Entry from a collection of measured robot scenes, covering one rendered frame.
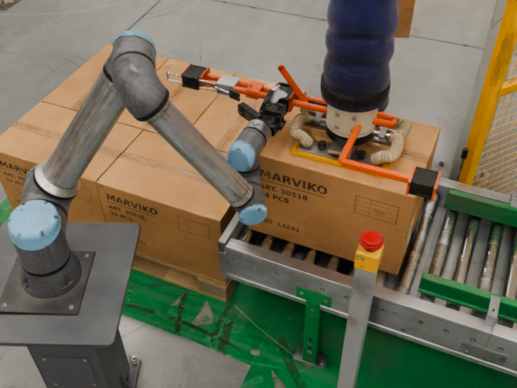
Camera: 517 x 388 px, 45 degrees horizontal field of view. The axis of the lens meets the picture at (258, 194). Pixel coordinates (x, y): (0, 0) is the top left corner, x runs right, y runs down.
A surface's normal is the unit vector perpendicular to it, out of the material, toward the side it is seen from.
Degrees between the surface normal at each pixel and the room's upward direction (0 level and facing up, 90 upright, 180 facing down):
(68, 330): 0
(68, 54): 0
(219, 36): 0
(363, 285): 90
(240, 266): 90
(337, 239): 90
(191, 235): 90
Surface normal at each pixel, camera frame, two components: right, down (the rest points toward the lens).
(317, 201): -0.40, 0.64
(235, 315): -0.01, -0.72
